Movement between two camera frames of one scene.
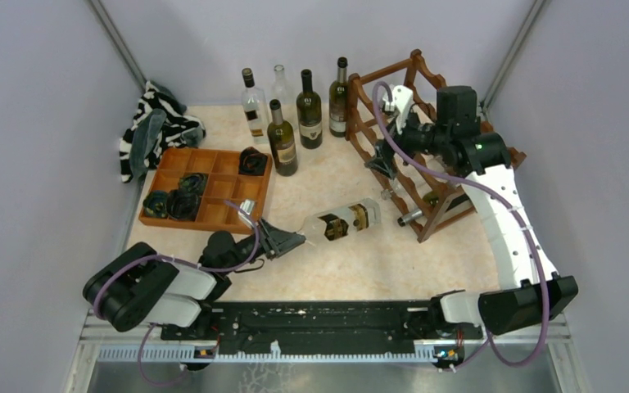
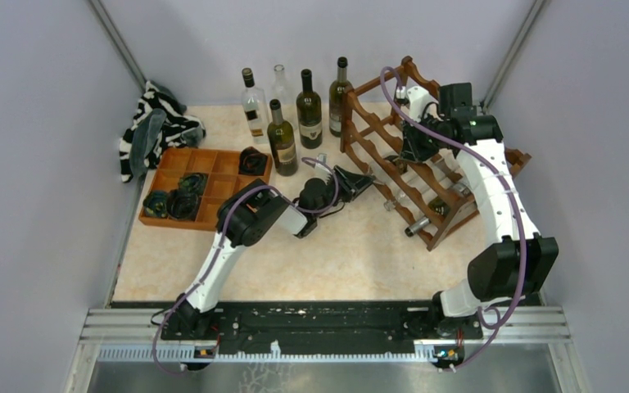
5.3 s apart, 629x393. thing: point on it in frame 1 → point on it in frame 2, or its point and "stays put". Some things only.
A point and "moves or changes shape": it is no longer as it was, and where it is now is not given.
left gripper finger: (283, 241) → (358, 182)
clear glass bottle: (283, 89) stays put
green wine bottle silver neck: (282, 142) stays put
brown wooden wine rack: (376, 98) moves or changes shape
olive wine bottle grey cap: (429, 199) → (439, 206)
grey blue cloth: (146, 133) stays put
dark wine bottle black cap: (309, 105) stays put
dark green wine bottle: (338, 101) stays put
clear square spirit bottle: (255, 106) stays put
